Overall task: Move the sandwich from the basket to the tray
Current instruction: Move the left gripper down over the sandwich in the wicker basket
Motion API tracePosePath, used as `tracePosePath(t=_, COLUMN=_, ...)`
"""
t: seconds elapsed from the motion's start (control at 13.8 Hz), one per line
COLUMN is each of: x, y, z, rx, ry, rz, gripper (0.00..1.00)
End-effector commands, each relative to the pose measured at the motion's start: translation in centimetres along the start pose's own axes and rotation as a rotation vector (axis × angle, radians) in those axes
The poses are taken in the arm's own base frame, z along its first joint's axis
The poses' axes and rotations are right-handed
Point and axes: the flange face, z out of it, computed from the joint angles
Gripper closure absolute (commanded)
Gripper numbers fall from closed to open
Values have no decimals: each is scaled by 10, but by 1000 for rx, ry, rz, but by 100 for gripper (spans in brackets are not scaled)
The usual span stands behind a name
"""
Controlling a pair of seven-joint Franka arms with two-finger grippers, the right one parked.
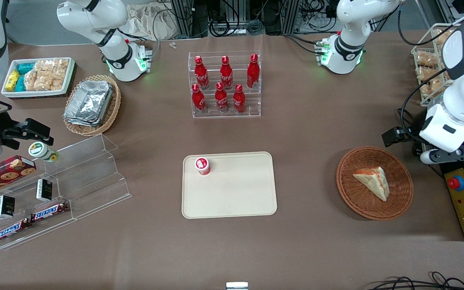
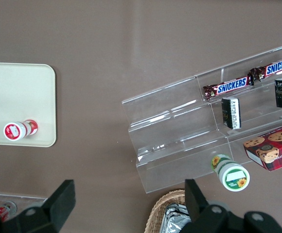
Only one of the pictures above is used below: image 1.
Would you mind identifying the small black carton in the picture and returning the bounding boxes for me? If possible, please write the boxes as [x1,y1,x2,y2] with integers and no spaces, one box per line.
[0,195,16,219]
[35,179,54,202]

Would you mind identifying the beige cloth bag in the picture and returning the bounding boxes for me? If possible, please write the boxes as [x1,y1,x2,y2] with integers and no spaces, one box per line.
[126,3,178,41]

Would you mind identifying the clear bagged pastry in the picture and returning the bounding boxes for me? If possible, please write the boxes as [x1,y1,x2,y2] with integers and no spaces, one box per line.
[416,66,444,82]
[415,51,439,68]
[419,79,448,101]
[435,28,456,46]

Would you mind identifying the yellow snack packet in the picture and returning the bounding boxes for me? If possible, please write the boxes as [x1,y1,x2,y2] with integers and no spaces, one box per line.
[5,70,21,93]

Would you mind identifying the clear rice cracker bag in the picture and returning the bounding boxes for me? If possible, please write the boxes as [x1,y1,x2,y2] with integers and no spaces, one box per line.
[35,59,55,91]
[52,58,70,91]
[24,69,40,92]

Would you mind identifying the triangle sandwich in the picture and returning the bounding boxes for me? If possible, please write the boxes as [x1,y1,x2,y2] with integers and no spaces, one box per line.
[352,166,390,202]

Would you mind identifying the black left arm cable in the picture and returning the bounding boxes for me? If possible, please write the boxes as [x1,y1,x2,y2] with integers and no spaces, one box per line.
[397,7,464,142]

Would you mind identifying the green white sunflower jar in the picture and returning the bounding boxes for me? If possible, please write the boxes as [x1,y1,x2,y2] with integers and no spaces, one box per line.
[28,141,60,163]

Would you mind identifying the oval tan wicker basket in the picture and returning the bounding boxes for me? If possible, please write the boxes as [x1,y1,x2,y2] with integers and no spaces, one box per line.
[62,75,122,137]

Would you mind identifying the Snickers chocolate bar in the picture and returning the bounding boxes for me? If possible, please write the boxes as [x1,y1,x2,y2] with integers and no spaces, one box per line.
[30,200,70,223]
[0,217,31,244]

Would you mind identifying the aluminium frame with cables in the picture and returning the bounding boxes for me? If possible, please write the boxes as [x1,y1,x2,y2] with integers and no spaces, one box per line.
[170,0,339,37]

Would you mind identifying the red white yogurt cup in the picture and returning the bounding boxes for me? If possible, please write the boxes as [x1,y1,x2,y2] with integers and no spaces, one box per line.
[194,157,211,176]

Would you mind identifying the red plaid cookie box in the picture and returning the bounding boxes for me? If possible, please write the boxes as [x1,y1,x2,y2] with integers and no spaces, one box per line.
[0,155,37,201]

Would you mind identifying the red cola bottle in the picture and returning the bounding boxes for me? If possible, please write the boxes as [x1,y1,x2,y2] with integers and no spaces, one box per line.
[194,56,210,90]
[191,83,207,114]
[232,84,247,114]
[215,82,230,114]
[220,56,234,90]
[246,54,261,89]

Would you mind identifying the black looped table cable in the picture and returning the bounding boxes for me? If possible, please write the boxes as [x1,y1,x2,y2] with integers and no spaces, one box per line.
[397,108,423,157]

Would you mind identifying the round brown wicker basket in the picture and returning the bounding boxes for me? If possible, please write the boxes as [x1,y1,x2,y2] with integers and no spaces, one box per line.
[336,146,414,221]

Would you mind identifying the white wire rack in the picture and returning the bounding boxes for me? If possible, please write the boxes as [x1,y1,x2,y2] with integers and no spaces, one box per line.
[411,23,464,108]

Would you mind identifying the white rectangular snack tray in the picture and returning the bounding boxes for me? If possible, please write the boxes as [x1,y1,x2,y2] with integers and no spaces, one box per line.
[1,57,76,99]

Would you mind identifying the beige plastic tray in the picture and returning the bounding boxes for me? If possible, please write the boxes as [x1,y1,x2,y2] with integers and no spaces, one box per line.
[182,151,278,219]

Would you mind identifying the silver foil packets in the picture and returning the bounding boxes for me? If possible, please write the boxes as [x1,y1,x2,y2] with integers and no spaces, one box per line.
[63,80,114,128]

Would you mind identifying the clear acrylic bottle rack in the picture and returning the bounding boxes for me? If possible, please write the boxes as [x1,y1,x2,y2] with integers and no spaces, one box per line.
[188,50,262,119]

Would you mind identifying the clear acrylic stepped shelf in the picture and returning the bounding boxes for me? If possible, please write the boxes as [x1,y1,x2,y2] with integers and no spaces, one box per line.
[45,133,133,221]
[0,159,78,251]

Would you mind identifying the black arm base cables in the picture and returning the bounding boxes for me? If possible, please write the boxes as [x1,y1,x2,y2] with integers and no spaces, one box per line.
[284,33,327,56]

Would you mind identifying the black cable bundle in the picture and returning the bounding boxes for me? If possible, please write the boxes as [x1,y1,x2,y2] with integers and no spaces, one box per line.
[367,271,464,290]

